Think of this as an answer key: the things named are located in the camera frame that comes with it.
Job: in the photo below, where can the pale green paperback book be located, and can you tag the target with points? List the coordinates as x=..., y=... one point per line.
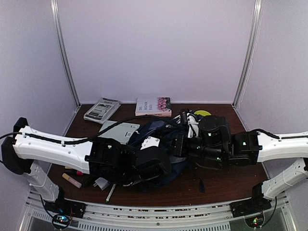
x=121, y=133

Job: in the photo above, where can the pink highlighter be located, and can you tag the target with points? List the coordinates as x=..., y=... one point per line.
x=73, y=172

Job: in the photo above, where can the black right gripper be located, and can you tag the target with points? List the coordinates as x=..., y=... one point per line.
x=179, y=152

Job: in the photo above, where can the aluminium frame post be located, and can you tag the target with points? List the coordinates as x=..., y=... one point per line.
x=67, y=70
x=249, y=53

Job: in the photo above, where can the grey Ianra magazine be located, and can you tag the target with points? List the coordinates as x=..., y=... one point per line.
x=103, y=109

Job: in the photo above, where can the aluminium front rail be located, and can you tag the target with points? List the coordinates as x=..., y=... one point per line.
x=207, y=217

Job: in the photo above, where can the beige highlighter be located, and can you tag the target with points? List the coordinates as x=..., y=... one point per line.
x=71, y=180

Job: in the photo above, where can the aluminium frame post left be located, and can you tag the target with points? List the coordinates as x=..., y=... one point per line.
x=67, y=70

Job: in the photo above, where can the aluminium frame post right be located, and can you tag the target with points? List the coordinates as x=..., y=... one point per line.
x=249, y=53

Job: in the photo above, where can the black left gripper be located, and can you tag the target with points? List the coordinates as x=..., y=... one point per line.
x=156, y=178

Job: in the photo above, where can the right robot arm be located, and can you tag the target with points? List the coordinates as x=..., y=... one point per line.
x=210, y=138

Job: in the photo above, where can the white Designer Fate book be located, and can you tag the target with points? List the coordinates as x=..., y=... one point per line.
x=154, y=106

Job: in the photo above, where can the lime green bowl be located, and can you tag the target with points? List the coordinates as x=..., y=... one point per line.
x=202, y=113

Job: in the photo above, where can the navy blue student backpack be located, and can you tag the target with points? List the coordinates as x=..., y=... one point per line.
x=167, y=134

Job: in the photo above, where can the white power adapter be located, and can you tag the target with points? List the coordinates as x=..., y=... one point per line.
x=101, y=183

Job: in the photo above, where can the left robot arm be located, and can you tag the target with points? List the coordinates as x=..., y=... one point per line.
x=96, y=156

